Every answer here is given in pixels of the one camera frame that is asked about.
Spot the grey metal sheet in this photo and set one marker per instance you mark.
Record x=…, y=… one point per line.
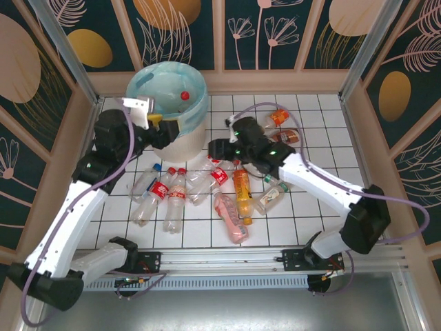
x=224, y=310

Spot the clear bottle with peach label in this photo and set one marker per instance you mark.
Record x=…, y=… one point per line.
x=176, y=196

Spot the orange label bottle brown cap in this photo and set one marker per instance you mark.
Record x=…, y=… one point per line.
x=279, y=117

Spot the clear bottle with blue cap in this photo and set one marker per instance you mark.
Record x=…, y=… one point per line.
x=143, y=184

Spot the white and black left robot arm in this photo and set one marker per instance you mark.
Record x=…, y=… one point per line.
x=69, y=220

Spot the clear bottle red white label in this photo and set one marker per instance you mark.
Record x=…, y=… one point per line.
x=219, y=176

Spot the clear bottle with red cap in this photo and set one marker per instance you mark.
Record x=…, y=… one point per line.
x=185, y=95

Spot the aluminium frame post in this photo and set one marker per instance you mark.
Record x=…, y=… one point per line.
x=65, y=48
x=367, y=48

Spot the orange juice bottle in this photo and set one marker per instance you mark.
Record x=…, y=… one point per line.
x=242, y=193

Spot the brown label drink bottle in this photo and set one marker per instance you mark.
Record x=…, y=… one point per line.
x=287, y=136

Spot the clear bottle with red label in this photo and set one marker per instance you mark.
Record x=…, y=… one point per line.
x=156, y=191

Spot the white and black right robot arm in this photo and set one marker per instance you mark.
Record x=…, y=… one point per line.
x=320, y=182

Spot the light blue plastic bin liner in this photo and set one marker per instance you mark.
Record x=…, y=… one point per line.
x=162, y=86

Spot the white round waste bin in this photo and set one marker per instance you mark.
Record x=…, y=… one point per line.
x=182, y=148

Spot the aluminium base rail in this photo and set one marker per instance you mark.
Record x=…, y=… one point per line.
x=220, y=258

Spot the crushed clear plastic bottle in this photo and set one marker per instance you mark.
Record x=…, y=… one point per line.
x=198, y=176

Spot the green cap bottle white label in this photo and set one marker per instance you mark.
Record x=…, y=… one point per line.
x=270, y=198

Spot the pink drink bottle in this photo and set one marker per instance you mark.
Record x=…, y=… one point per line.
x=231, y=215

